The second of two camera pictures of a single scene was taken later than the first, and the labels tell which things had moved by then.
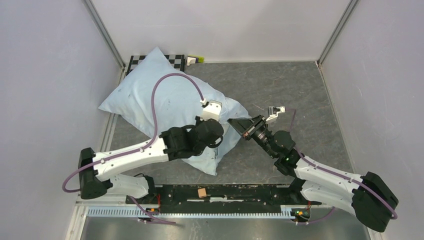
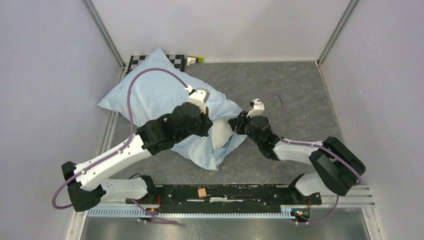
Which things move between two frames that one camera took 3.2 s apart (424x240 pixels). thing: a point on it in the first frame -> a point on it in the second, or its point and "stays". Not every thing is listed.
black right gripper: (246, 126) stays
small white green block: (192, 59) stays
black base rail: (210, 197) stays
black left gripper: (198, 120) -> (206, 124)
